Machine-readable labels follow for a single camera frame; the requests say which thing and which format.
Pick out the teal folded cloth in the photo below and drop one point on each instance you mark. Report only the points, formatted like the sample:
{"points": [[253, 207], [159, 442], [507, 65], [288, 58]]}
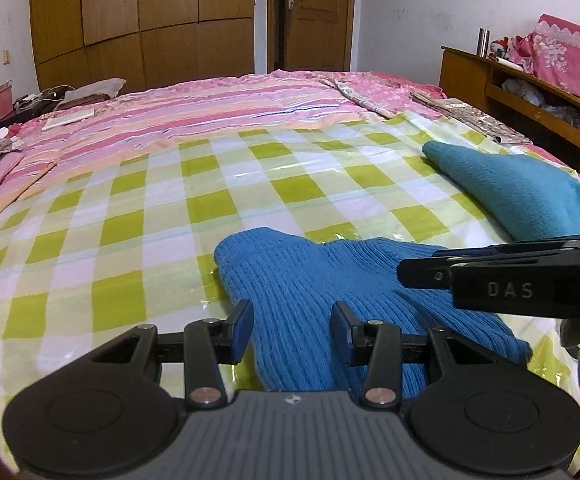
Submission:
{"points": [[509, 185]]}

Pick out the red toy figure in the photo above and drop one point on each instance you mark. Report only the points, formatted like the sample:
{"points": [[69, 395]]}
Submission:
{"points": [[498, 49]]}

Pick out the blue knit sweater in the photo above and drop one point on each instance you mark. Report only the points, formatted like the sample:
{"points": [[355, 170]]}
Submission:
{"points": [[295, 280]]}

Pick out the wooden door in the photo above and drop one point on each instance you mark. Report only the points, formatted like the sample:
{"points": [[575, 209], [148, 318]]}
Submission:
{"points": [[320, 25]]}

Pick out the wooden wardrobe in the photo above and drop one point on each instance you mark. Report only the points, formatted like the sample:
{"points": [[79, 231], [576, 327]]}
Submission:
{"points": [[145, 15]]}

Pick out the steel bottle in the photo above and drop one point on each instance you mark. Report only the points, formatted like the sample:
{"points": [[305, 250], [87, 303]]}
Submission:
{"points": [[484, 42]]}

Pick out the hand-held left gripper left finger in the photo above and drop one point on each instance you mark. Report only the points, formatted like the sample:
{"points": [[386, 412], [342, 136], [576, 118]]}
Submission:
{"points": [[242, 331]]}

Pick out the wooden headboard shelf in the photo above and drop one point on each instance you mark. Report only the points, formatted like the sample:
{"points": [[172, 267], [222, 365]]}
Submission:
{"points": [[462, 75]]}

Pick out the pink floral pillow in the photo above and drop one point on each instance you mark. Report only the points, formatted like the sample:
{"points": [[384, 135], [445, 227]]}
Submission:
{"points": [[564, 52]]}

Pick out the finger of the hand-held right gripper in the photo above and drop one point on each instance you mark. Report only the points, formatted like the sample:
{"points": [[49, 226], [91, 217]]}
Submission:
{"points": [[422, 272]]}

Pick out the plastic bags in shelf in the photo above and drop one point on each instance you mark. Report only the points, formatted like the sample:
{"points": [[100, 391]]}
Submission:
{"points": [[554, 105]]}

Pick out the pink striped bedsheet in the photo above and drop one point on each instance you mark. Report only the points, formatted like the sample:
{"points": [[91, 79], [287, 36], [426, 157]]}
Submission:
{"points": [[195, 105]]}

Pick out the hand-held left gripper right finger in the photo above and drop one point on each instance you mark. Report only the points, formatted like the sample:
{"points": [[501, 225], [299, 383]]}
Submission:
{"points": [[341, 334]]}

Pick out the floral folded cloth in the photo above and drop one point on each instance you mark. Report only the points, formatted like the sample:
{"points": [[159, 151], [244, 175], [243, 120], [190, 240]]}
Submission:
{"points": [[364, 97]]}

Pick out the green checked plastic sheet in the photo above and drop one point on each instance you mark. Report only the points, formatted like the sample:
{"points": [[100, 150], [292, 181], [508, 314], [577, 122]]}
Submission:
{"points": [[120, 210]]}

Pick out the folded patterned cloth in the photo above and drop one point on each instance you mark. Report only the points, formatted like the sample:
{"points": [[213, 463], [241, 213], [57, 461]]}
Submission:
{"points": [[469, 117]]}

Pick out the white paper sheet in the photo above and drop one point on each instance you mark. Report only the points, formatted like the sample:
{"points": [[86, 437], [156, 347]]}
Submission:
{"points": [[67, 119]]}

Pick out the grey cushion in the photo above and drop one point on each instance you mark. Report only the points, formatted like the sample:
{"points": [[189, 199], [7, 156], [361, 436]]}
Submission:
{"points": [[97, 90]]}

